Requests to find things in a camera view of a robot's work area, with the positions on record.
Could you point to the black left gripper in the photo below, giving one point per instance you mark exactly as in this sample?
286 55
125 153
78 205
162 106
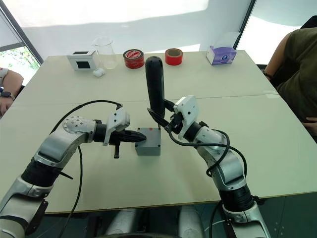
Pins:
118 138

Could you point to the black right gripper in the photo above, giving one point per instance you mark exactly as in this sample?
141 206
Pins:
176 123

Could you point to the grey plastic box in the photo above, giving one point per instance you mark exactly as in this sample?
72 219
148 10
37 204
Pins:
148 148

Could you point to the black electric screwdriver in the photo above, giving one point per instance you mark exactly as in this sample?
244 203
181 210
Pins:
154 84

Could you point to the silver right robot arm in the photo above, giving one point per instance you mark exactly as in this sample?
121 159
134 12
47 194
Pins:
230 171

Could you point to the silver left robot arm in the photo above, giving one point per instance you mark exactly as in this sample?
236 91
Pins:
64 138

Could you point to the bare forearm with white sleeve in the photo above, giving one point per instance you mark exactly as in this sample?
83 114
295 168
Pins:
12 81

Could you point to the grey box lid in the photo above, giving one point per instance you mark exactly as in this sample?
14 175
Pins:
152 136

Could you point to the purple tissue box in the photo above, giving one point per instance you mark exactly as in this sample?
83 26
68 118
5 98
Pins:
221 56

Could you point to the bare hand with smartwatch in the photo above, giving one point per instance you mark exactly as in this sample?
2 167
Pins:
4 107

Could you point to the bare hand of olive-shirt person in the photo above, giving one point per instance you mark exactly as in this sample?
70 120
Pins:
312 120

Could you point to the red tape roll cardboard core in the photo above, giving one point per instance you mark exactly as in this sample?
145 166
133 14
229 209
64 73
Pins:
174 58

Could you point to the red printed tape roll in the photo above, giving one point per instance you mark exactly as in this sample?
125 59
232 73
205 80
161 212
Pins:
134 59

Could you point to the white earbuds case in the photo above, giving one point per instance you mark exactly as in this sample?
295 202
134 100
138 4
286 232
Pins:
99 72

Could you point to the clear glass beaker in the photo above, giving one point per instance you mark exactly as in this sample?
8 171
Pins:
106 53

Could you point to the grey rounded shape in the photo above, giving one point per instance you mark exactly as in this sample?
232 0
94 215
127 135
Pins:
122 223
192 221

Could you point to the white cube with black square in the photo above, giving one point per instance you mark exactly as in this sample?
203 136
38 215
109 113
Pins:
83 62

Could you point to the dark smartwatch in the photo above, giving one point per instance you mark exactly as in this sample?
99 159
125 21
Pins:
7 95

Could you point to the person in olive shirt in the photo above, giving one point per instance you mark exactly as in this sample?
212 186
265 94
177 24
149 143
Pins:
302 69

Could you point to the black chair back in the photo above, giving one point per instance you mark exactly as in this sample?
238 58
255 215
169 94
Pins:
309 22

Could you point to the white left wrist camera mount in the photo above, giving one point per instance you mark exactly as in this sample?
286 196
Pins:
119 119

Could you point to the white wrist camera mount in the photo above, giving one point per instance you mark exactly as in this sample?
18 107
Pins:
119 119
189 109

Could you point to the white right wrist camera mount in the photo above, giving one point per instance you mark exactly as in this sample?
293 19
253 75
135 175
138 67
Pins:
189 109

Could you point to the black window frame post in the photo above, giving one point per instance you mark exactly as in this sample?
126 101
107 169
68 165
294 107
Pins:
245 24
22 32

